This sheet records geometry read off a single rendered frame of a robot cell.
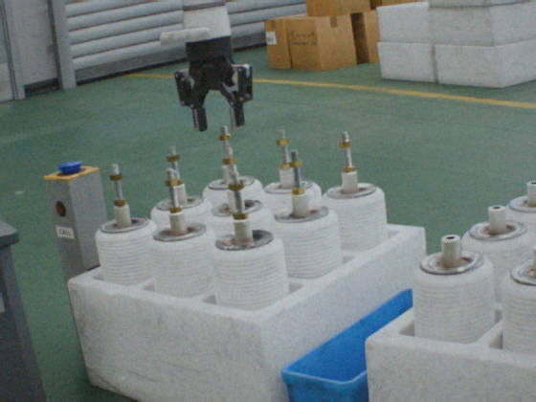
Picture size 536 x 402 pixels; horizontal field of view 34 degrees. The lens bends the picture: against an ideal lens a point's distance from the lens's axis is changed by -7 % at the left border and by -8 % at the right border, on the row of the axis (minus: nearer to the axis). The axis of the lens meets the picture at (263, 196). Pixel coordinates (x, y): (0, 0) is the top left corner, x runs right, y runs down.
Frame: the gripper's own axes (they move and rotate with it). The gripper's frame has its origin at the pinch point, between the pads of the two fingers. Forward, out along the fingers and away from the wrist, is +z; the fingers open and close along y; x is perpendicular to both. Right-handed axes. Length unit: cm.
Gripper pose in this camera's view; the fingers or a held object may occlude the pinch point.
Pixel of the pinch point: (218, 122)
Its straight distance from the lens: 150.4
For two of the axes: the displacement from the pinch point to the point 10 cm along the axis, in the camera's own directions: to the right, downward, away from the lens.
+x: -5.2, 2.6, -8.1
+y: -8.5, -0.1, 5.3
